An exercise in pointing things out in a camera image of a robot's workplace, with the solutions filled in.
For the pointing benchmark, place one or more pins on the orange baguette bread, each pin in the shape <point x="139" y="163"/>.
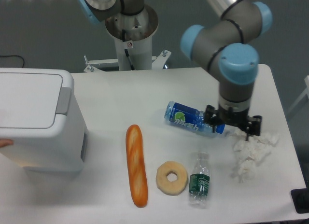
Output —
<point x="136" y="166"/>

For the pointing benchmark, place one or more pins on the white frame at right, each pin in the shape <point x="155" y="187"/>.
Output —
<point x="300" y="101"/>

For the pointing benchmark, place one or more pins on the black device at edge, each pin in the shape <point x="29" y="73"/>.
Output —
<point x="300" y="199"/>

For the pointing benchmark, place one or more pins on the blue label drink bottle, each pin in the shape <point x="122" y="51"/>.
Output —
<point x="190" y="119"/>

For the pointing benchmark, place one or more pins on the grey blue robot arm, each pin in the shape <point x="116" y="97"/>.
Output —
<point x="223" y="51"/>

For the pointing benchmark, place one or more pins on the person hand at edge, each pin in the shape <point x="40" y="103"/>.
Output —
<point x="6" y="142"/>

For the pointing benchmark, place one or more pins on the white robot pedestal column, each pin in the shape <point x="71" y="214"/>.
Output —
<point x="132" y="34"/>

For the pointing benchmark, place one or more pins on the green label water bottle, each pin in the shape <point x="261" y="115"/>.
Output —
<point x="199" y="181"/>

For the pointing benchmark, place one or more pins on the white trash can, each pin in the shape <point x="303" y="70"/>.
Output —
<point x="40" y="114"/>

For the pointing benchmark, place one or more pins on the crumpled white tissue paper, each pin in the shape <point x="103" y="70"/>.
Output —
<point x="251" y="151"/>

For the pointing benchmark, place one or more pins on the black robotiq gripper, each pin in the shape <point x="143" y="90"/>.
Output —
<point x="233" y="114"/>

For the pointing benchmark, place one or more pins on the white metal base frame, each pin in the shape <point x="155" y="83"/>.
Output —
<point x="157" y="63"/>

